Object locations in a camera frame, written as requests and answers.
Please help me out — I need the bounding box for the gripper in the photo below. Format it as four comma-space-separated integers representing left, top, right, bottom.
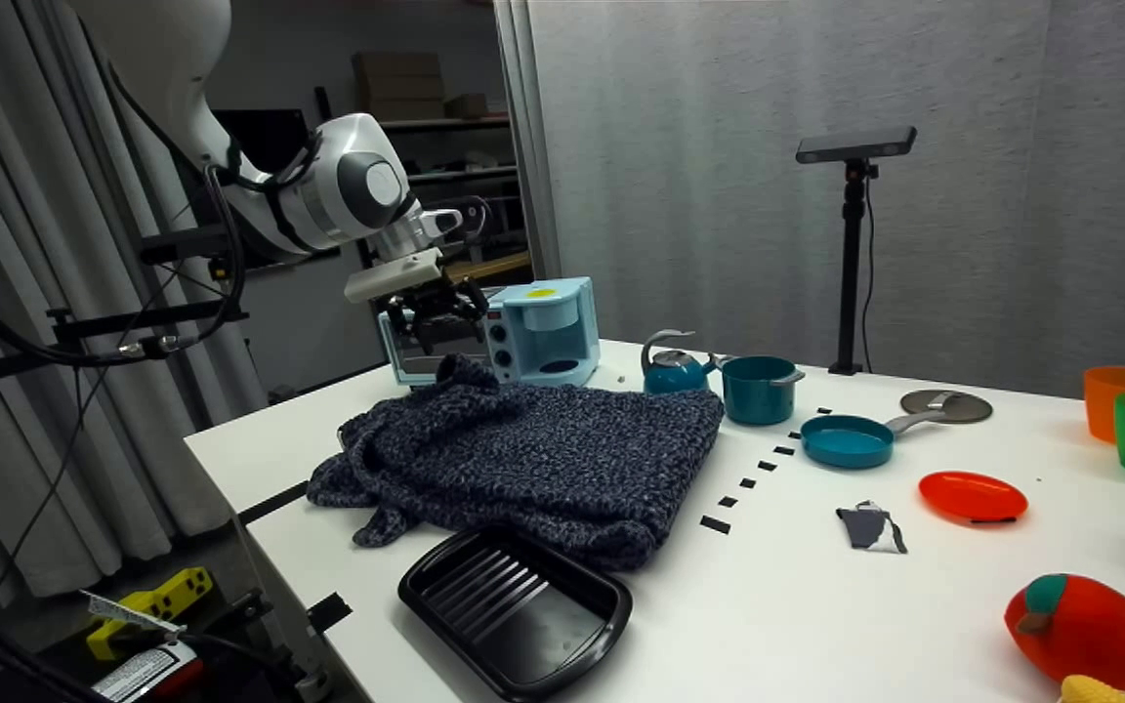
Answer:
385, 273, 492, 355

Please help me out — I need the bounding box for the dark blue knitted towel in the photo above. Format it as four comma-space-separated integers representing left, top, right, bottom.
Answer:
306, 352, 727, 573

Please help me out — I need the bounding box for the light blue toy appliance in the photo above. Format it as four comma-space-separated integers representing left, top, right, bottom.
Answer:
376, 276, 604, 390

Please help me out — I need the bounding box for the shelf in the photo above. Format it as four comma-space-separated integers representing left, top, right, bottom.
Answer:
357, 115, 530, 269

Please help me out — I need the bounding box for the stack of cardboard boxes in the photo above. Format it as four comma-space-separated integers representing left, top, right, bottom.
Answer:
352, 50, 491, 124

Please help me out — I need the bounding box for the teal toy kettle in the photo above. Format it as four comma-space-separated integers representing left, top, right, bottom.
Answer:
640, 329, 721, 396

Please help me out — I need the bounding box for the monitor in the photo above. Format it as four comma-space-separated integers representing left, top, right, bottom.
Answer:
210, 106, 312, 179

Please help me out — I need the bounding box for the black tape strip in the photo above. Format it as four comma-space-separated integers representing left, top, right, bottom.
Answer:
306, 592, 354, 635
237, 479, 311, 527

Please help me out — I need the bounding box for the stand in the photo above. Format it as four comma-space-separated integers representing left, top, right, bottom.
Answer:
0, 223, 253, 397

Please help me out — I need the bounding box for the black baking tray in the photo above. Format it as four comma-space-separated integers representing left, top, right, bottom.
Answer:
396, 526, 635, 703

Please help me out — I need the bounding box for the teal toy pot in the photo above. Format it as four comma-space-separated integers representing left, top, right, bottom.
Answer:
715, 353, 807, 427

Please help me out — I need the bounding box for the yellow power strip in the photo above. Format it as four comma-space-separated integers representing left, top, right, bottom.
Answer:
85, 565, 216, 663

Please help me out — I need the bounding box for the teal toy frying pan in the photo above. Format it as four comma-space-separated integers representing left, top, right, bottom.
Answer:
800, 407, 950, 471

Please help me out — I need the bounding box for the red and white canister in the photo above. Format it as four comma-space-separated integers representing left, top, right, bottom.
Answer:
90, 639, 205, 703

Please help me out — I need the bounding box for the small grey white cloth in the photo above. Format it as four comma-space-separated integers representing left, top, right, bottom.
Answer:
835, 500, 909, 556

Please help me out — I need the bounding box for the grey pot lid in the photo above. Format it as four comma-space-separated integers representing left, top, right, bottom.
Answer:
899, 389, 994, 425

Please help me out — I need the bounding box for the orange plastic plate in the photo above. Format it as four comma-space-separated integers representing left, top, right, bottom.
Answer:
918, 471, 1030, 525

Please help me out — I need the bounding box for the red plush tomato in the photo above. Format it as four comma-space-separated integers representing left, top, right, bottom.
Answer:
1003, 572, 1125, 693

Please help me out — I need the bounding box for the yellow plush toy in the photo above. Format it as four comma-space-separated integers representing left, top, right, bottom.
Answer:
1058, 674, 1125, 703

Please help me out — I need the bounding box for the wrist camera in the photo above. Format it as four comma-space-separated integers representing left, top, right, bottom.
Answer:
344, 248, 445, 305

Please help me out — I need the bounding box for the camera on mount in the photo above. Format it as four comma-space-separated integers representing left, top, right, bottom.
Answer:
795, 124, 919, 378

